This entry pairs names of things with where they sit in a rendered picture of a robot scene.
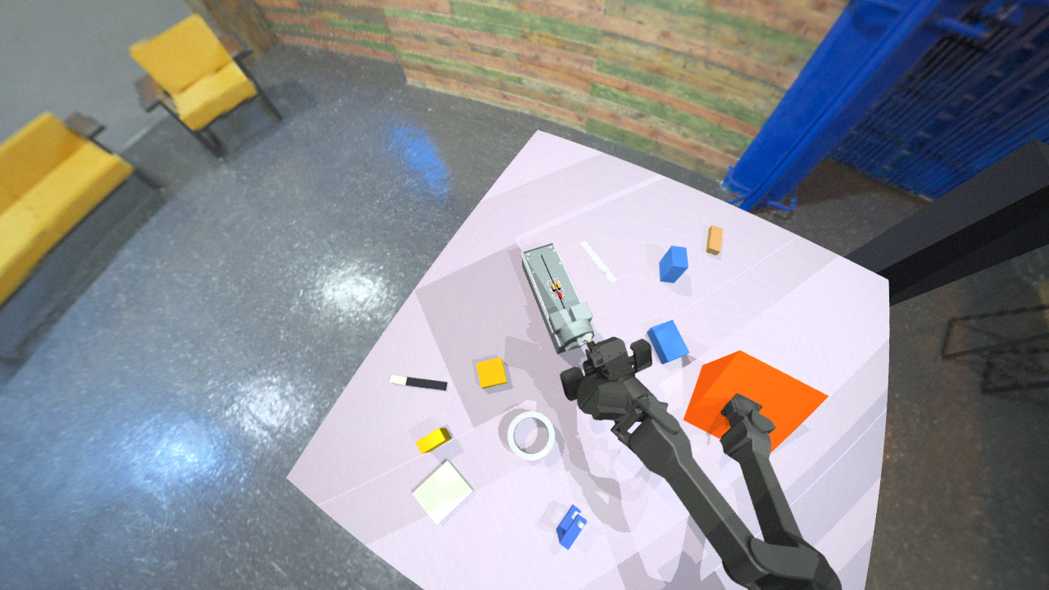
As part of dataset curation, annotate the blue block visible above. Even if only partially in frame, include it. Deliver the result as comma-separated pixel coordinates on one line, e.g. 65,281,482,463
647,320,690,365
659,246,688,285

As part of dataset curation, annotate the blue c-clamp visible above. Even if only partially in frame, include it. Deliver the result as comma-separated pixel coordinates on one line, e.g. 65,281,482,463
556,504,587,550

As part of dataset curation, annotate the yellow block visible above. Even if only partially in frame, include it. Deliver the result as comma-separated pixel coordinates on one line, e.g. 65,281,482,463
477,357,507,389
416,428,452,454

